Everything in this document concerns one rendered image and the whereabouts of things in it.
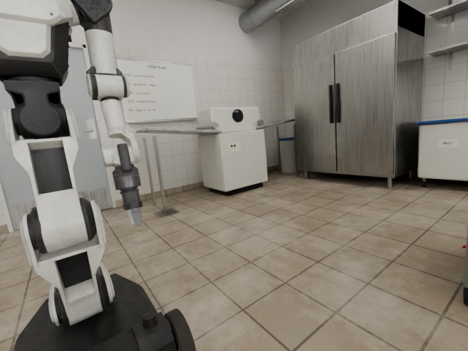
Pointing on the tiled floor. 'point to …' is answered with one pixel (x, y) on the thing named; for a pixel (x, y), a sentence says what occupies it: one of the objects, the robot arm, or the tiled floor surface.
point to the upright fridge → (361, 95)
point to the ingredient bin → (443, 149)
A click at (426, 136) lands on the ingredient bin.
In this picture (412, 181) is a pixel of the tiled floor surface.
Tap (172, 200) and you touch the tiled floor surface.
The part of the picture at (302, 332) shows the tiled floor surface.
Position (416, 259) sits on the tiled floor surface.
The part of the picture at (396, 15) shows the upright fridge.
